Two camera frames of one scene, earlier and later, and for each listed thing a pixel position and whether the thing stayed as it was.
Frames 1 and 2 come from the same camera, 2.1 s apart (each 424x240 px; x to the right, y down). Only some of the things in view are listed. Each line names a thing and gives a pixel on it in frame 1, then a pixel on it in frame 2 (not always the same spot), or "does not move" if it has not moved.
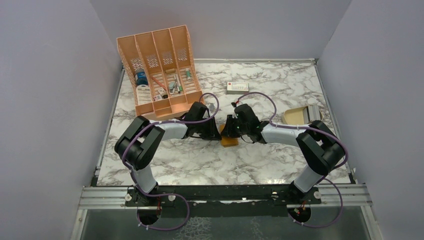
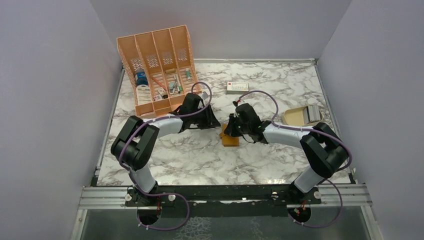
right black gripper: (228, 130) does not move
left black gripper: (213, 133) → (210, 120)
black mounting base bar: (221, 200) does not move
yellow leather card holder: (227, 141) does not move
